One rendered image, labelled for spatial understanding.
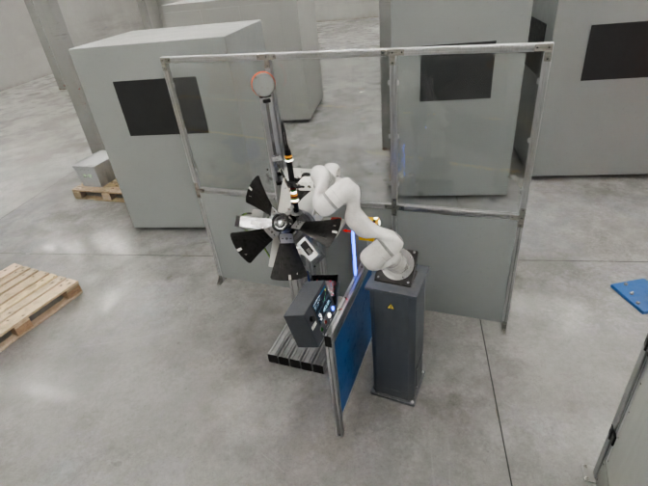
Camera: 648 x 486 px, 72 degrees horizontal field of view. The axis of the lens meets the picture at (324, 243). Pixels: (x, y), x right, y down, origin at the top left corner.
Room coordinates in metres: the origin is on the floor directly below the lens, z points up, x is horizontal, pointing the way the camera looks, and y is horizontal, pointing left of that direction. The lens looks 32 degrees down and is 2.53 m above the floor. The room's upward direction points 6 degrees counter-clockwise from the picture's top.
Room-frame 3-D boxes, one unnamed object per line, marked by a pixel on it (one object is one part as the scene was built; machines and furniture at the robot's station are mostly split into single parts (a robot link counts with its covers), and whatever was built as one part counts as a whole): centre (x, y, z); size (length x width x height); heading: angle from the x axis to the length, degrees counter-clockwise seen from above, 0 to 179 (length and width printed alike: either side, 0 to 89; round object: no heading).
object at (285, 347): (2.62, 0.19, 0.04); 0.62 x 0.45 x 0.08; 156
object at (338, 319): (2.15, -0.14, 0.82); 0.90 x 0.04 x 0.08; 156
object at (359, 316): (2.15, -0.14, 0.45); 0.82 x 0.02 x 0.66; 156
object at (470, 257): (3.04, -0.15, 0.50); 2.59 x 0.03 x 0.91; 66
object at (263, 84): (3.09, 0.28, 1.88); 0.16 x 0.07 x 0.16; 101
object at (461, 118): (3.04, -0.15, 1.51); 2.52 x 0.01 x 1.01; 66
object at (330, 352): (1.76, 0.03, 0.39); 0.04 x 0.04 x 0.78; 66
